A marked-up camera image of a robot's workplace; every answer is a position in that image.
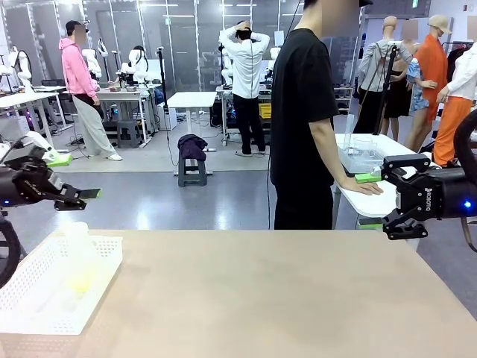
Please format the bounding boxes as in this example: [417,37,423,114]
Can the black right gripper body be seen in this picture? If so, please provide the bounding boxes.
[395,167,477,222]

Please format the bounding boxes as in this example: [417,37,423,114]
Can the person's right forearm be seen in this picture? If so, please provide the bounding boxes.
[312,141,356,187]

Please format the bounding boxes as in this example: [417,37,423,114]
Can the white desk with boxes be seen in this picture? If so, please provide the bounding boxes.
[95,84,157,146]

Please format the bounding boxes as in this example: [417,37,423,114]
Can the black office chair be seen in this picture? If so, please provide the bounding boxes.
[40,78,74,113]

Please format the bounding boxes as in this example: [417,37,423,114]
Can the person in black T-shirt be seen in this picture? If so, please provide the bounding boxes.
[270,0,373,230]

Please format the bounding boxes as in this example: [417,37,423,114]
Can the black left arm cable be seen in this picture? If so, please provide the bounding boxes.
[0,212,22,290]

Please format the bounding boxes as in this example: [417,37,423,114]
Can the grey plastic step stool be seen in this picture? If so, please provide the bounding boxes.
[116,119,142,149]

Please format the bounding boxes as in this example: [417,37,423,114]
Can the dark purple clothing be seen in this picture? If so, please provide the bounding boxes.
[177,134,209,162]

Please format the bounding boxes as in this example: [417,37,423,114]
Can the small white table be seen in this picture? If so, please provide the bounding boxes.
[166,91,218,176]

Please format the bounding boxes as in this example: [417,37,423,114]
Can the mannequin white shirt orange trousers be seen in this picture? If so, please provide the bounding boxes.
[432,16,477,168]

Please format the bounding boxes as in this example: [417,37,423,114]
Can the black camera pole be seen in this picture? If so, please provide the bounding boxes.
[155,46,171,131]

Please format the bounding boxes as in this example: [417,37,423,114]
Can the white perforated plastic basket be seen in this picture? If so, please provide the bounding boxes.
[0,235,124,336]
[341,147,389,169]

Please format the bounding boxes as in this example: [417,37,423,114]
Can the mannequin in blue dress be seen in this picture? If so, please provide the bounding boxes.
[405,57,437,150]

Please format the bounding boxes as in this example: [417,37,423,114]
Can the person in white shirt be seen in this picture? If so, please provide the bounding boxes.
[218,20,270,157]

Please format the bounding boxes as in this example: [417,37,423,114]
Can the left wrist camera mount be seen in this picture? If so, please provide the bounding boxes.
[25,130,57,153]

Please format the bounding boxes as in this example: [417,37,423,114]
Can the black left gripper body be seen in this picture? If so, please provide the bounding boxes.
[0,163,63,208]

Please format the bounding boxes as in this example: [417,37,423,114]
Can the person in pink hoodie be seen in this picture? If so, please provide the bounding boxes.
[57,20,123,162]

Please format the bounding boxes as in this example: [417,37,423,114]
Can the white shoe rack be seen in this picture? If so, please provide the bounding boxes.
[333,80,354,115]

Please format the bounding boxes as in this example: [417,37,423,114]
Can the person's right hand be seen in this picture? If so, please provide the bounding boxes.
[344,178,385,196]

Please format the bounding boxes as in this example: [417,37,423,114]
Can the mannequin in orange with cap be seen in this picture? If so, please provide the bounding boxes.
[414,14,454,124]

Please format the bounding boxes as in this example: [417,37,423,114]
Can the mannequin in grey shirt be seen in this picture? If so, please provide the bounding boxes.
[353,16,414,134]

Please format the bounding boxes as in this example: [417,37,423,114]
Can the white side table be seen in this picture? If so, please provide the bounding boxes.
[331,132,435,230]

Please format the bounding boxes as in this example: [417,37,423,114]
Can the black right arm cable sleeve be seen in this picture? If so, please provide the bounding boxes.
[453,110,477,171]

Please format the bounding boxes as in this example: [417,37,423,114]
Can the black tripod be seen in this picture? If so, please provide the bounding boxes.
[367,43,402,135]

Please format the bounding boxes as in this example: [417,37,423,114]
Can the translucent plastic conical flask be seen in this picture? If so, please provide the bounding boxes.
[51,230,113,303]

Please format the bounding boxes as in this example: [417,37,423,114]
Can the mannequin in black dress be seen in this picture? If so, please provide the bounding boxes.
[383,19,420,137]

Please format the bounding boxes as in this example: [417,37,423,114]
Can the dark grey step stool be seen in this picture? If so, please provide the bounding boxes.
[177,156,209,187]

